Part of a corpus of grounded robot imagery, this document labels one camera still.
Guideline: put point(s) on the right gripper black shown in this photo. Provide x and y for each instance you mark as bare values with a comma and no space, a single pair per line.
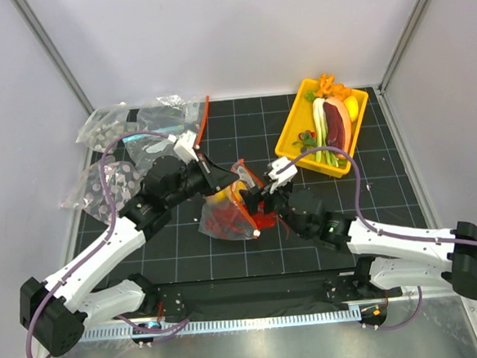
250,197

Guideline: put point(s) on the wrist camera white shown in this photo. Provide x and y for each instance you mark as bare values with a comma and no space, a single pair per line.
279,172
184,145

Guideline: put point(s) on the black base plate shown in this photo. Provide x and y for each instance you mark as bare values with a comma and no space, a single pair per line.
263,296

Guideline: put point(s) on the clear bag blue zipper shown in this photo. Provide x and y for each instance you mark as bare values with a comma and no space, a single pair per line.
171,115

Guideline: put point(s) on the toy green onion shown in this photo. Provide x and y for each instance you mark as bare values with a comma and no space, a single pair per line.
319,120

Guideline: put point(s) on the toy meat slab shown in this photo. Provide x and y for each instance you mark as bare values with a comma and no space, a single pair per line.
337,118

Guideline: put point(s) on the black grid mat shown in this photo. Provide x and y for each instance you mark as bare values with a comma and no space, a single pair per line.
248,129

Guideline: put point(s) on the red toy lobster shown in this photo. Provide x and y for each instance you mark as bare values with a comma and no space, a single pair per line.
232,223

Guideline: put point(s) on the clear bag orange zipper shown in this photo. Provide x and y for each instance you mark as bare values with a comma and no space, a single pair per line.
204,111
244,174

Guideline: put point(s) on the toy radish with leaves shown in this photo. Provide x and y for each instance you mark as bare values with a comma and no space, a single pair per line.
306,140

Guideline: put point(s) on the bag of white pieces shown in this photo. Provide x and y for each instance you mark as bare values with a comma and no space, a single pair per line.
105,125

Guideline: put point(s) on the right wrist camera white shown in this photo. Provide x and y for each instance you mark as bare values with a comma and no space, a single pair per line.
279,172

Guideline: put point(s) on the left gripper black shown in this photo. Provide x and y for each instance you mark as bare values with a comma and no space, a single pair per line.
214,176

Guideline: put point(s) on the orange toy pumpkin slice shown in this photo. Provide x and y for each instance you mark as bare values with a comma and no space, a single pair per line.
235,191

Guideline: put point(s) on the green toy grapes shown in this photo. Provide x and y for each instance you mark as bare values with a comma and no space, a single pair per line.
310,96

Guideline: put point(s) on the yellow toy lemon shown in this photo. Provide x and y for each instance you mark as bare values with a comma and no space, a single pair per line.
352,106

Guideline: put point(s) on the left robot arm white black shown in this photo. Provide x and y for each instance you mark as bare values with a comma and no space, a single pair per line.
55,312

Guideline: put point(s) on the bag of pink discs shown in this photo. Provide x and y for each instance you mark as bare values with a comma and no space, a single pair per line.
122,180

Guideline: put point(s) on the yellow plastic tray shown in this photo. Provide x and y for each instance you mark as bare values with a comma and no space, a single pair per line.
301,118

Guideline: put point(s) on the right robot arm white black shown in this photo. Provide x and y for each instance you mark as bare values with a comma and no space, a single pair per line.
397,255

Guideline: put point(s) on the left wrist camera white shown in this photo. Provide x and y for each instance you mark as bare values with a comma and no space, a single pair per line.
184,145

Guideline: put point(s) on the slotted cable duct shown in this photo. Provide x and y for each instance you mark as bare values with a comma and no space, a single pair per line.
122,330

